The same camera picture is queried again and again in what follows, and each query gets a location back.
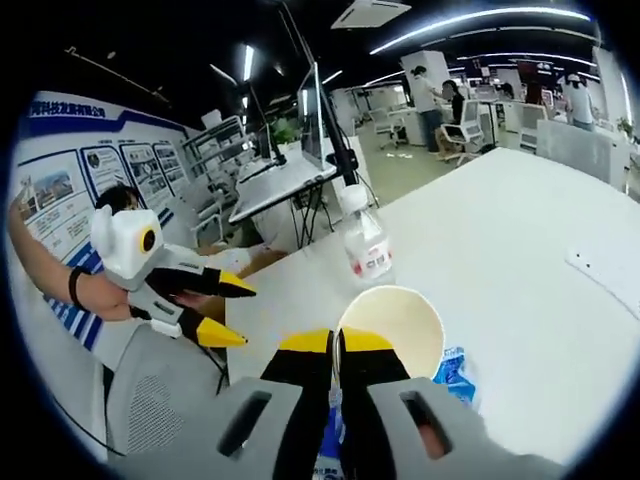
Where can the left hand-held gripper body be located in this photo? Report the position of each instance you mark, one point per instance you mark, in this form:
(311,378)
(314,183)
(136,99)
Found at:
(125,245)

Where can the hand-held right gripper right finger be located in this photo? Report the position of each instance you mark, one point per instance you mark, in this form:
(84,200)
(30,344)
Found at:
(380,400)

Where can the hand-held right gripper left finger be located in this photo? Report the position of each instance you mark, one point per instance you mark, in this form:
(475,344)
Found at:
(295,400)

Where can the clear packet with blue disc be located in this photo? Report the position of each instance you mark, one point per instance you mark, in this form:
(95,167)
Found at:
(452,375)

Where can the white paper cup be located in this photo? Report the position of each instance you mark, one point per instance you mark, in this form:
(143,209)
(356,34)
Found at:
(395,320)

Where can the clear plastic water bottle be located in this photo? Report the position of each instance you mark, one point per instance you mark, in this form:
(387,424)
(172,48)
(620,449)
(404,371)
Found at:
(367,240)

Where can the person's left hand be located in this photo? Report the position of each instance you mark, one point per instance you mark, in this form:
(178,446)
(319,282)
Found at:
(110,300)

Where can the black wristband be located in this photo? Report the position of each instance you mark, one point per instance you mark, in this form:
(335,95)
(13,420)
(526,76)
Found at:
(75,287)

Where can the grey mesh office chair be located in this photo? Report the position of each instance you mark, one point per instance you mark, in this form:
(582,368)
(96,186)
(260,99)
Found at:
(150,400)

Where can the white tilted stand desk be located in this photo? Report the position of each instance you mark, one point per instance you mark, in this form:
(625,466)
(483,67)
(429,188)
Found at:
(280,190)

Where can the black stand legs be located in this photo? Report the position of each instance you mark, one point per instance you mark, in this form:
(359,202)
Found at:
(307,215)

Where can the white metal shelf rack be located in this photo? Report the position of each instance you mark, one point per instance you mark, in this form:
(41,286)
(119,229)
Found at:
(215,145)

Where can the leafy green plant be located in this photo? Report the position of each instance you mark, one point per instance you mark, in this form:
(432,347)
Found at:
(286,131)

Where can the white table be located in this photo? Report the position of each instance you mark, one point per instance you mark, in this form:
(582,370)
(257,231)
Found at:
(500,250)

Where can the black stand pole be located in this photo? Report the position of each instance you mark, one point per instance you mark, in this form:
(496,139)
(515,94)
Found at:
(340,145)

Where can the large dark monitor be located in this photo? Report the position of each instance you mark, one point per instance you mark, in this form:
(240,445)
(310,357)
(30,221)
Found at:
(311,120)

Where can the white paper scrap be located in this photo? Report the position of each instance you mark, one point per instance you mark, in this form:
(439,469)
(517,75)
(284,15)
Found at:
(400,156)

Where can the white office chair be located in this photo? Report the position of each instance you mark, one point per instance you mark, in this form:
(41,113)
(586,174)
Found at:
(385,120)
(470,117)

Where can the ceiling air vent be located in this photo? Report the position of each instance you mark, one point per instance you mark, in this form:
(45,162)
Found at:
(370,12)

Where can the dark red screen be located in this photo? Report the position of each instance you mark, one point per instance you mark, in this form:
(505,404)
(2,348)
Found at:
(535,70)

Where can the potted green plant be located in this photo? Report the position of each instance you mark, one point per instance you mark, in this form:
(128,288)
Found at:
(625,127)

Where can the ceiling light strip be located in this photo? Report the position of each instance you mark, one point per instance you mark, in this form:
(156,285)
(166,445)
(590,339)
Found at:
(475,25)

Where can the blue white wall poster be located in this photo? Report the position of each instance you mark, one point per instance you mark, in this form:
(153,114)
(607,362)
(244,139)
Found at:
(65,200)

